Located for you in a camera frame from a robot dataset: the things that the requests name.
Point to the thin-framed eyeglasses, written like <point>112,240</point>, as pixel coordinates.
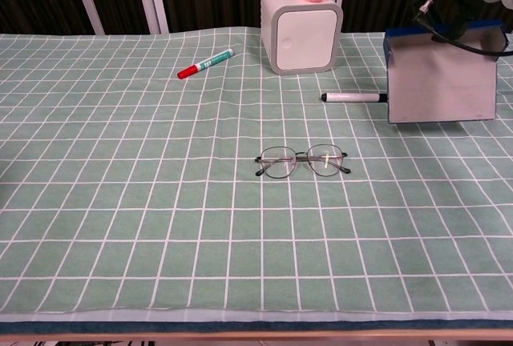
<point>276,159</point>

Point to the red capped green marker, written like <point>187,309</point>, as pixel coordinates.
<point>206,64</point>

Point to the green checked tablecloth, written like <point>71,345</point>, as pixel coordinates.
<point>140,222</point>

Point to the white cube box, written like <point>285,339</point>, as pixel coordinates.
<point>304,37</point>

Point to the dark blue felt underlay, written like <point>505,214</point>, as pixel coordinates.
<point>160,327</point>

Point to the black capped white marker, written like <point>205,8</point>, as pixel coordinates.
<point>352,97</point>

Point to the blue glasses case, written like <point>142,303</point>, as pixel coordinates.
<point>441,77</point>

